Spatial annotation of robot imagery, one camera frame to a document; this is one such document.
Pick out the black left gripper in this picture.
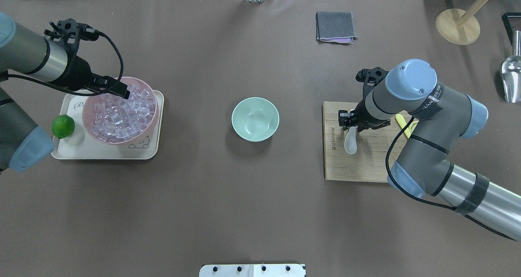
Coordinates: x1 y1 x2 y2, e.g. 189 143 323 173
61 56 130 100

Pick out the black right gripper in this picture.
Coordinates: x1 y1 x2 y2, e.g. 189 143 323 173
337 100 392 131

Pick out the white ceramic spoon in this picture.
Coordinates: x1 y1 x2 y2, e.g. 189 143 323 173
344 126 357 155

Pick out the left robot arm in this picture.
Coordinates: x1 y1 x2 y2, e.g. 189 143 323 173
0 12 129 172

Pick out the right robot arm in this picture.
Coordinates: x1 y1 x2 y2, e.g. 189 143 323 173
338 59 521 241

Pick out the pink bowl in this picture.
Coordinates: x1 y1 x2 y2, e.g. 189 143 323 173
82 76 159 145

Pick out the pile of clear ice cubes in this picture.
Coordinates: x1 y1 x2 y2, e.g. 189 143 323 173
86 85 157 143

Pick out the mint green bowl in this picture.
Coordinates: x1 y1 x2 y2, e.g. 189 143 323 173
231 97 280 142

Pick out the bamboo cutting board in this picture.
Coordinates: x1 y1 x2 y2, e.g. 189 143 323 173
322 101 401 183

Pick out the yellow plastic knife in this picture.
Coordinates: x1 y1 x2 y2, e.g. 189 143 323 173
395 114 413 139

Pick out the green lime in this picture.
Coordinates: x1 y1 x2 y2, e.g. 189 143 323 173
51 114 76 139

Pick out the cream rectangular tray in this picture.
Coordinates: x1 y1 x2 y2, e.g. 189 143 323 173
51 90 164 160

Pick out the purple cloth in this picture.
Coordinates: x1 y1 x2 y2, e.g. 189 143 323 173
327 37 357 45

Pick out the grey folded cloth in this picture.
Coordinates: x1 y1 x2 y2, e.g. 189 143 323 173
315 11 358 42

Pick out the wooden stand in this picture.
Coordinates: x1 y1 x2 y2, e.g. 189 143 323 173
435 0 489 46

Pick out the metal scoop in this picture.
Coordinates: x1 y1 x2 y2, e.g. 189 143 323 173
501 31 521 103

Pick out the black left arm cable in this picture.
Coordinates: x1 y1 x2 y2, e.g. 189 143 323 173
0 30 124 97

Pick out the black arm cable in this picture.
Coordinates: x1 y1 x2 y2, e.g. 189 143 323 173
0 30 124 97
385 116 517 242

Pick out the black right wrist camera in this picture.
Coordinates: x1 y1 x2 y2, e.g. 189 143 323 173
355 67 389 98

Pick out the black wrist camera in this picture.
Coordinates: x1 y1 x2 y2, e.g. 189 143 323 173
355 67 389 98
44 19 99 44

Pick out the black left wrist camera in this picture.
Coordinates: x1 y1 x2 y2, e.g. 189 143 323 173
44 19 99 44

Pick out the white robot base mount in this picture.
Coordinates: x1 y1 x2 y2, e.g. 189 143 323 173
199 263 306 277

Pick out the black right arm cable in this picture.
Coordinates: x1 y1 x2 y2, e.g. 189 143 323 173
385 116 517 242

